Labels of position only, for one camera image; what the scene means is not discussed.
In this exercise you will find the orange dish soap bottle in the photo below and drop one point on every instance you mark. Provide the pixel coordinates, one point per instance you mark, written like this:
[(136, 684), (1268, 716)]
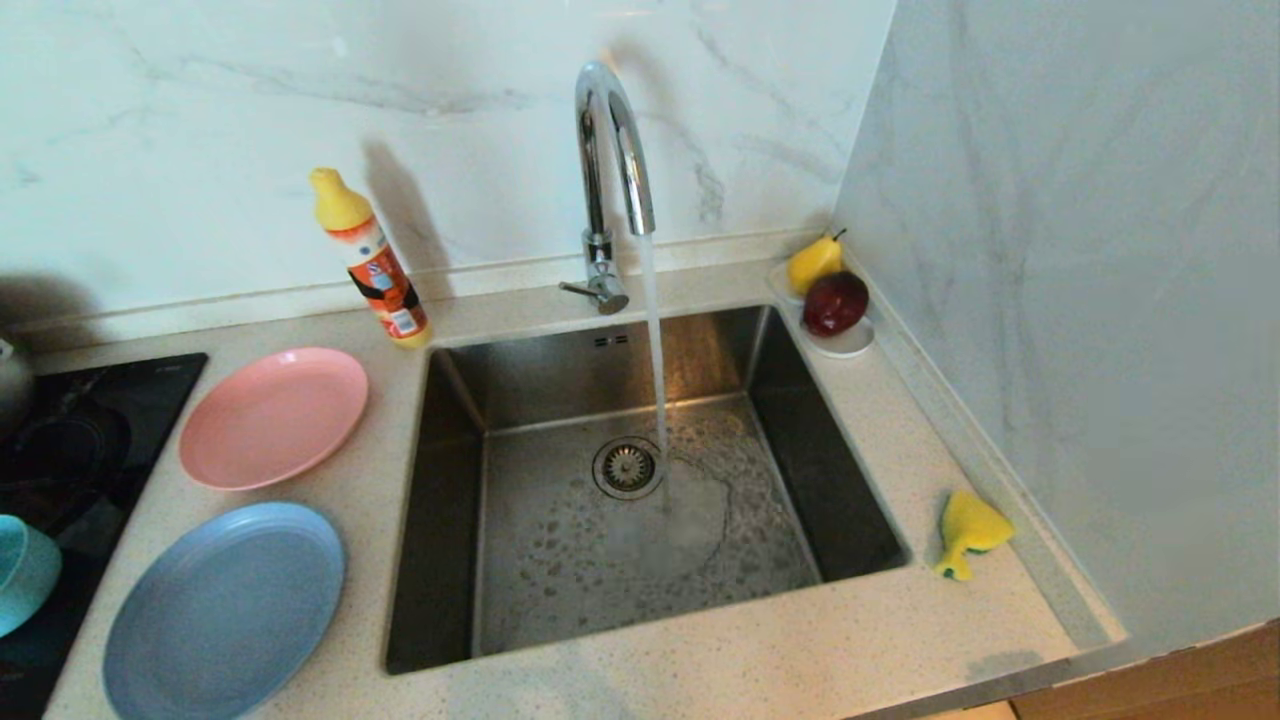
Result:
[(375, 265)]

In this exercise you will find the yellow sponge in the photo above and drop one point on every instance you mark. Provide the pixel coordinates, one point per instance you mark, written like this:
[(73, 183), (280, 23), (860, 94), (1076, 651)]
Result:
[(970, 525)]

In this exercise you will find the teal cup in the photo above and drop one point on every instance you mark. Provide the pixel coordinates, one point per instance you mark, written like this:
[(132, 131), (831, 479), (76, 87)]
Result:
[(25, 575)]

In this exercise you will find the metal sink drain strainer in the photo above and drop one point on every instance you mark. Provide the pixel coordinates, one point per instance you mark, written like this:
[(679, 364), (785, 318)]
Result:
[(628, 468)]

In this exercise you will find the stainless steel sink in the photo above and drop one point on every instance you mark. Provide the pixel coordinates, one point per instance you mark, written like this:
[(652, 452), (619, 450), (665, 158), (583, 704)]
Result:
[(560, 580)]

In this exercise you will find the chrome gooseneck faucet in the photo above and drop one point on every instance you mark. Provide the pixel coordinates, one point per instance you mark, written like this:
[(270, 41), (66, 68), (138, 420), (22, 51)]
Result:
[(600, 250)]

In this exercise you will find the yellow pear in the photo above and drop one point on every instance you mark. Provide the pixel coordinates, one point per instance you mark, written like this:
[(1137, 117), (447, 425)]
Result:
[(812, 265)]

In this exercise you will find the dark red apple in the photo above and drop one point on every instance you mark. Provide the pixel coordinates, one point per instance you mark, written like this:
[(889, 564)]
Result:
[(835, 303)]

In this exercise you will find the small white dish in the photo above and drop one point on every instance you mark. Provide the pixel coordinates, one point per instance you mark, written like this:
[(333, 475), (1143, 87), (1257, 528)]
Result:
[(848, 346)]

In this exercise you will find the pink plate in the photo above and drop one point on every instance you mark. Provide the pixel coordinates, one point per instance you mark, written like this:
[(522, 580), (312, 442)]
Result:
[(270, 420)]

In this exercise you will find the blue plate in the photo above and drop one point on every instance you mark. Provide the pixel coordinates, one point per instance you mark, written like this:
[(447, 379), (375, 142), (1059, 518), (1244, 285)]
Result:
[(220, 620)]

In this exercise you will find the black glass cooktop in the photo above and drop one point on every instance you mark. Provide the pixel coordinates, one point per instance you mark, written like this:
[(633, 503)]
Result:
[(130, 400)]

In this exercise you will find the wooden cabinet panel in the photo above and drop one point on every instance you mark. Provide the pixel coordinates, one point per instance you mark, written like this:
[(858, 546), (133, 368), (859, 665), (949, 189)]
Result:
[(1150, 690)]

